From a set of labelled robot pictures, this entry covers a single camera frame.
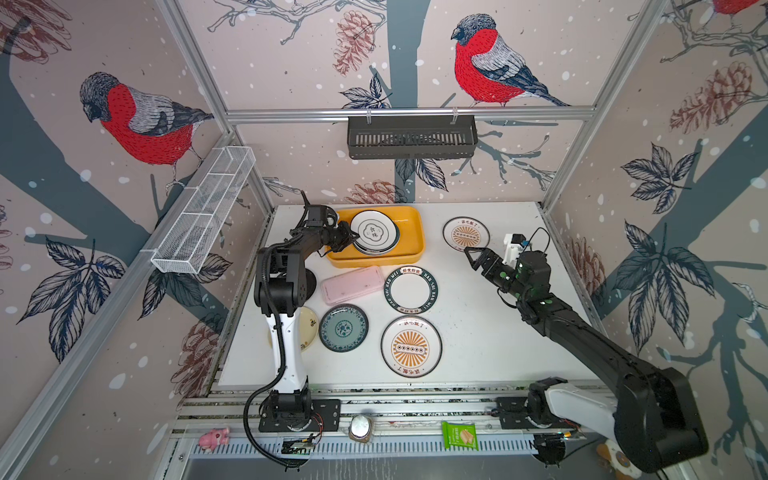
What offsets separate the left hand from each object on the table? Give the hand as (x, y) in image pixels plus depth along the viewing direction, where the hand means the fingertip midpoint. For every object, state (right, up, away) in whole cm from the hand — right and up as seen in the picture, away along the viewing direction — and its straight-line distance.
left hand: (359, 233), depth 103 cm
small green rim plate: (+18, -19, -7) cm, 27 cm away
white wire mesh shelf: (-38, -2, -31) cm, 49 cm away
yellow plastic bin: (+19, -5, +5) cm, 20 cm away
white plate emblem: (+6, +1, +7) cm, 9 cm away
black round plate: (-16, -17, -5) cm, 24 cm away
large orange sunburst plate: (+17, -33, -17) cm, 41 cm away
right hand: (+34, -7, -21) cm, 40 cm away
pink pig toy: (-30, -48, -34) cm, 66 cm away
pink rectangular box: (-2, -17, -6) cm, 18 cm away
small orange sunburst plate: (+40, 0, +11) cm, 41 cm away
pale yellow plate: (-14, -29, -13) cm, 35 cm away
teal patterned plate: (-3, -29, -15) cm, 32 cm away
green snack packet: (+28, -48, -33) cm, 65 cm away
